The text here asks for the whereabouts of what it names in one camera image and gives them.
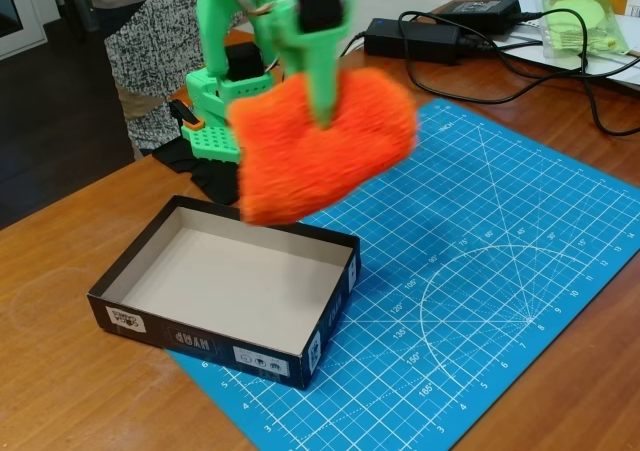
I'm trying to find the blue cutting mat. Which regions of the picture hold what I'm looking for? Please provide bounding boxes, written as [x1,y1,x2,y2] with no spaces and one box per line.
[164,98,640,451]

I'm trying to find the large black power adapter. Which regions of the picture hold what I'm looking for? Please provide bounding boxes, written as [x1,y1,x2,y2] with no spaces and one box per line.
[363,17,462,66]

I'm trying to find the slim black power adapter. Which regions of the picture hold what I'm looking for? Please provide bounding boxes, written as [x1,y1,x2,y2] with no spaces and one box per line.
[436,0,523,36]

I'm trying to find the black cloth under robot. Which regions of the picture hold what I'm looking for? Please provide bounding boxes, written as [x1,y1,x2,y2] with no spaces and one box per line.
[151,140,241,206]

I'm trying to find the white door frame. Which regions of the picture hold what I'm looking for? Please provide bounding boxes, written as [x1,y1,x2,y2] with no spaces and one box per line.
[0,0,49,62]

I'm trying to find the black cardboard box tray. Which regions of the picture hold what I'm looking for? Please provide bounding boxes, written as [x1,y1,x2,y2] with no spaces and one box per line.
[86,194,362,391]

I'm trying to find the black orange clamp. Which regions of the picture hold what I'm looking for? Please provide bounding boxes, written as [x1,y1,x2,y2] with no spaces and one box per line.
[168,98,204,132]

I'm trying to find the person in patterned clothing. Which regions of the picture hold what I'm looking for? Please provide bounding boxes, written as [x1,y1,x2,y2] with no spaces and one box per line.
[82,0,281,160]

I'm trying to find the orange fluffy sock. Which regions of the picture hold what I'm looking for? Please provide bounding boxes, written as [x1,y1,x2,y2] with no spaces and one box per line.
[227,66,420,226]

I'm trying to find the long black power cable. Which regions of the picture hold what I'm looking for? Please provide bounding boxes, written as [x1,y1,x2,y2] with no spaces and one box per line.
[398,8,640,137]

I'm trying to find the plastic bag of green parts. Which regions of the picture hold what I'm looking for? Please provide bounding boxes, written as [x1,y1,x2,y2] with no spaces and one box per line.
[541,0,631,61]

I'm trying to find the thin white cable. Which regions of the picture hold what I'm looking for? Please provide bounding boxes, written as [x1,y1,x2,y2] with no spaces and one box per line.
[339,30,369,58]

